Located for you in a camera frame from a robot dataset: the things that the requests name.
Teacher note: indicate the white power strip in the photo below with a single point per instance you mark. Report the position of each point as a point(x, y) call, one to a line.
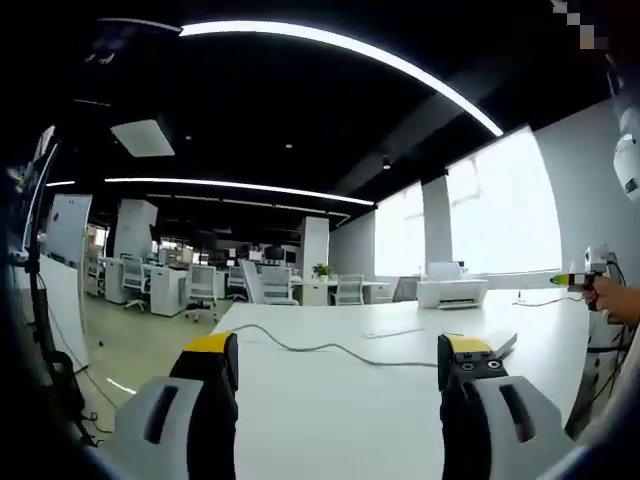
point(507, 346)

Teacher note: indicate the white whiteboard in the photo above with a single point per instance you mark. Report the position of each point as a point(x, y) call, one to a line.
point(70, 227)

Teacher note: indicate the black tripod stand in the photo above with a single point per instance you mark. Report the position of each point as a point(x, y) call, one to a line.
point(42, 320)

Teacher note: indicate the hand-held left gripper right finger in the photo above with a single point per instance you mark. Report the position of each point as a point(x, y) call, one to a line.
point(470, 400)

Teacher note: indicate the straight ceiling light strip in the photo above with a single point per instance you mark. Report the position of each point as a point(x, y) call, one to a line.
point(240, 186)

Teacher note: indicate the green potted plant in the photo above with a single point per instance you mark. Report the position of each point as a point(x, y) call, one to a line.
point(322, 271)

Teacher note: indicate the white chest device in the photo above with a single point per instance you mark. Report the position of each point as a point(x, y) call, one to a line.
point(629, 165)

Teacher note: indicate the square ceiling panel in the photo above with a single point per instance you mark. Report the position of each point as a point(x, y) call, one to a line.
point(142, 139)

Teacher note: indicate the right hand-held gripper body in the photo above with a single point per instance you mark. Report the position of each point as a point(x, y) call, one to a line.
point(595, 260)

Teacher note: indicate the large bright window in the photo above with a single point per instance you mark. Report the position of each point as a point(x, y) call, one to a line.
point(505, 210)

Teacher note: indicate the small bright window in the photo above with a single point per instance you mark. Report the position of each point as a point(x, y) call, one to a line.
point(400, 235)

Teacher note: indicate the person's right hand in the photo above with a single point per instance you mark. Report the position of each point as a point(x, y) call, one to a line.
point(607, 297)

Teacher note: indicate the white mesh office chair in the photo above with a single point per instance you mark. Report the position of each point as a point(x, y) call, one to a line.
point(202, 285)
point(277, 285)
point(134, 280)
point(349, 287)

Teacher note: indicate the person's beige clothing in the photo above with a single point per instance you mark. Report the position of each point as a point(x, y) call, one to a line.
point(607, 395)

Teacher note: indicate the white printer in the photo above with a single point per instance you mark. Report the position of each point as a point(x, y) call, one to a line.
point(450, 292)

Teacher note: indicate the white partition cabinet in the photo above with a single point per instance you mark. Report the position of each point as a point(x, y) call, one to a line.
point(62, 310)

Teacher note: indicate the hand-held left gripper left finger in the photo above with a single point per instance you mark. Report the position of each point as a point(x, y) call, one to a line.
point(200, 360)

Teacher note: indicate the long curved ceiling light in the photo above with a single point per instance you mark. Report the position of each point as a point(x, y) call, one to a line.
point(350, 45)

